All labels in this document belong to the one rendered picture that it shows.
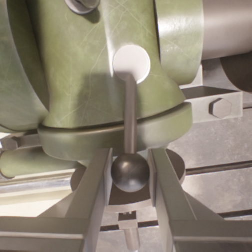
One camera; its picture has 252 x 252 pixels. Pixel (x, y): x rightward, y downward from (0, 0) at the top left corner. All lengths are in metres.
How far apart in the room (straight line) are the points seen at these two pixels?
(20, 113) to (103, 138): 0.10
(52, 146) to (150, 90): 0.11
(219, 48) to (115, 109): 0.14
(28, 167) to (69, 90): 0.18
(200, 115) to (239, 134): 0.31
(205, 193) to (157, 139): 0.44
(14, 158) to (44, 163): 0.05
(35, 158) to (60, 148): 0.14
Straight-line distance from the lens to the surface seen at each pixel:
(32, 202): 1.08
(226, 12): 0.24
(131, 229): 0.26
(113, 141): 0.16
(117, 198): 0.24
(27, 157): 0.33
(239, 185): 0.62
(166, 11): 0.19
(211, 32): 0.23
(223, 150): 0.55
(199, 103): 0.24
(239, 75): 0.31
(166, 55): 0.19
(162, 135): 0.17
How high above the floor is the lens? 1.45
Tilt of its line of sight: 75 degrees down
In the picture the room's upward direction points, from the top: 174 degrees counter-clockwise
